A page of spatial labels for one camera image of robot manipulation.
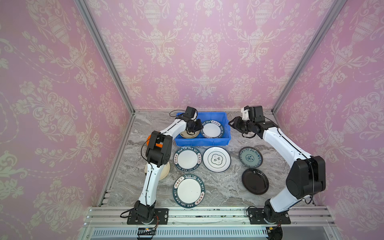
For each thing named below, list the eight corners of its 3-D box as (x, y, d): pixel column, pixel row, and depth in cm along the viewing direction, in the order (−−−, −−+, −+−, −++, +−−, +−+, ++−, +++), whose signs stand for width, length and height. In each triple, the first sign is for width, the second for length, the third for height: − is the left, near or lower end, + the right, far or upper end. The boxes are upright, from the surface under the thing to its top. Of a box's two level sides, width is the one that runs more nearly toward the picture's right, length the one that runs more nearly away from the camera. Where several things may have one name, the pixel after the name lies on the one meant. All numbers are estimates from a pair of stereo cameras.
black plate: (245, 194, 83) (246, 193, 81) (240, 169, 92) (241, 168, 90) (270, 194, 83) (272, 193, 81) (263, 169, 92) (264, 168, 90)
